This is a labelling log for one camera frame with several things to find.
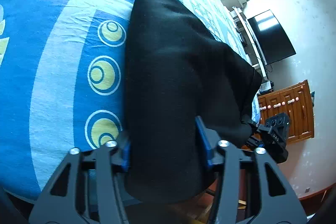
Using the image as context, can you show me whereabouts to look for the black studded pants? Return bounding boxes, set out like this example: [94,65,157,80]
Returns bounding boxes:
[124,0,262,203]

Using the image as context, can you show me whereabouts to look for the wooden cabinet with white knobs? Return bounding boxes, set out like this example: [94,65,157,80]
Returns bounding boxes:
[258,80,314,143]

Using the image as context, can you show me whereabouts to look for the white tv stand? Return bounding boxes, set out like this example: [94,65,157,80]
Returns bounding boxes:
[231,6,268,82]

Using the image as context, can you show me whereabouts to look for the black flat television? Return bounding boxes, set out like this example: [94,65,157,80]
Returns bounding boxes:
[248,10,296,65]

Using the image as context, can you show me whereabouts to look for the blue patterned bed quilt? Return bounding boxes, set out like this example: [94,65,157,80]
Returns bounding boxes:
[1,0,245,202]

